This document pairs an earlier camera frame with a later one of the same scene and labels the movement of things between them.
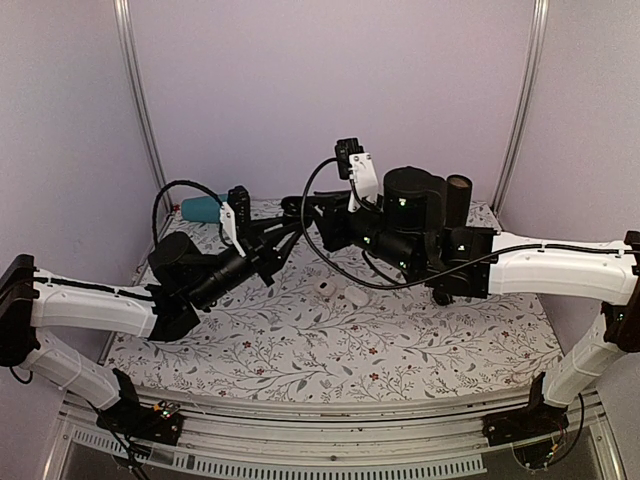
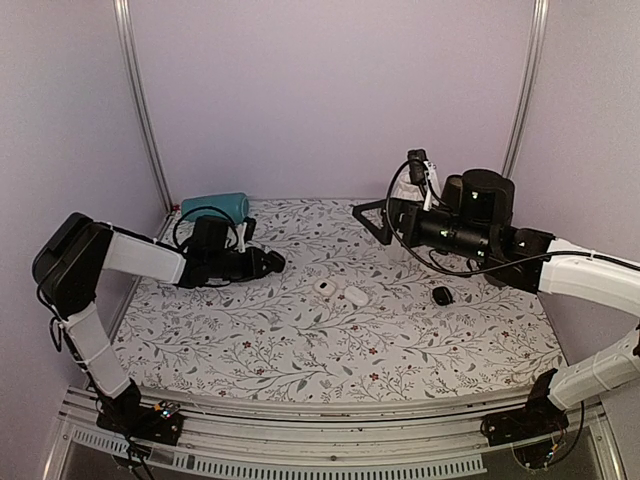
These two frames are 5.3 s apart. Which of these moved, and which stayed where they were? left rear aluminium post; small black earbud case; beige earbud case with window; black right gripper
Moved: black right gripper
Stayed: small black earbud case; beige earbud case with window; left rear aluminium post
